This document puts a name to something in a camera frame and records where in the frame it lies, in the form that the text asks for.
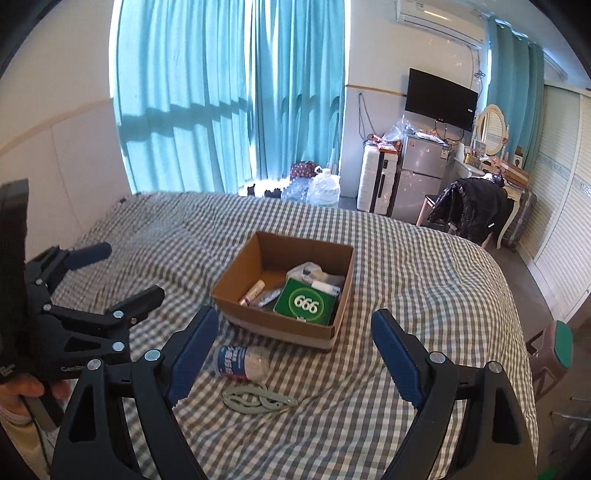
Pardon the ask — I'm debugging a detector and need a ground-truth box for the dark red patterned bag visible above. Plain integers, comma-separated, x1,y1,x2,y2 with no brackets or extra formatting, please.
290,161,322,181

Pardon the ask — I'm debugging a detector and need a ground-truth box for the black wall television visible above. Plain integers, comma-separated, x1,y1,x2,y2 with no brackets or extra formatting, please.
405,68,478,131

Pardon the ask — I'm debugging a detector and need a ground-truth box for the green 666 medicine box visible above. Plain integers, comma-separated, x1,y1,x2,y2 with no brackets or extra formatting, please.
273,278,341,326

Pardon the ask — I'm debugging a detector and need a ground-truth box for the right teal curtain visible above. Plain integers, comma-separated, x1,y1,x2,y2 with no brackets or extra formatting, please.
487,16,544,171

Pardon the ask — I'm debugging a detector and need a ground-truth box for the open cardboard box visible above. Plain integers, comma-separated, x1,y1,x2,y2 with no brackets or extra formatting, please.
212,231,355,351

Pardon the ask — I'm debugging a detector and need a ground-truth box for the large clear water jug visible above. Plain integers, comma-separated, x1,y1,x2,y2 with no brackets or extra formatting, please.
307,168,341,208

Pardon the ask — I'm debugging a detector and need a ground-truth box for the crushed plastic water bottle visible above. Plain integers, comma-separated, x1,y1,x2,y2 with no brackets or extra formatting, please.
212,345,270,383

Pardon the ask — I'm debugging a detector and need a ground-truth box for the silver refrigerator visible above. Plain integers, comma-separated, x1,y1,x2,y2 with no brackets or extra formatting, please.
390,135,450,224

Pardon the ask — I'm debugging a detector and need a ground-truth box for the left teal curtain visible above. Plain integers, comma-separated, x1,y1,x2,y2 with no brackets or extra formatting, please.
114,1,252,193

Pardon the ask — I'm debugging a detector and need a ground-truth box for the white suitcase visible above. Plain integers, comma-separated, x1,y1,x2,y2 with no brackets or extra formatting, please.
356,144,399,215

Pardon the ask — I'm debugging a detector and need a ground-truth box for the grey green cord loop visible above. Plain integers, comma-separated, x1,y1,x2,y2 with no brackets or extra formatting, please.
221,382,299,415

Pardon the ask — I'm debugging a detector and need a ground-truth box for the oval vanity mirror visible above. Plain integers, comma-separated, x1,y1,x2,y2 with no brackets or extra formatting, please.
475,104,508,156

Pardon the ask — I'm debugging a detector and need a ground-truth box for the green topped stool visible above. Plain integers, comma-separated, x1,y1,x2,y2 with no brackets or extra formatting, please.
526,321,574,402

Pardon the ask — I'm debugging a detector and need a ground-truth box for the white louvered wardrobe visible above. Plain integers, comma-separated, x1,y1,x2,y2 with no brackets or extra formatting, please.
518,82,590,322

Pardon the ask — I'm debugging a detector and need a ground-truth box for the teal curtain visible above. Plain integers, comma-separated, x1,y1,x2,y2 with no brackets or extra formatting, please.
487,16,544,171
245,1,346,180
114,1,252,193

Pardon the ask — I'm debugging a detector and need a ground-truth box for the black jacket on chair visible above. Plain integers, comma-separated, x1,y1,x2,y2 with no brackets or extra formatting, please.
427,177,514,245

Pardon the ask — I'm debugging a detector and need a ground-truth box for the middle teal curtain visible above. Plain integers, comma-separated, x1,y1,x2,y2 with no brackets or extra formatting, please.
245,1,346,180

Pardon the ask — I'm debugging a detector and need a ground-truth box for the white air conditioner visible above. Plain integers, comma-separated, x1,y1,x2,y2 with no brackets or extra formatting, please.
396,1,485,49

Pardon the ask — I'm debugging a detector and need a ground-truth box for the person's left hand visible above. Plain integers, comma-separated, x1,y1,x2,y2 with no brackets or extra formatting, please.
0,374,71,419

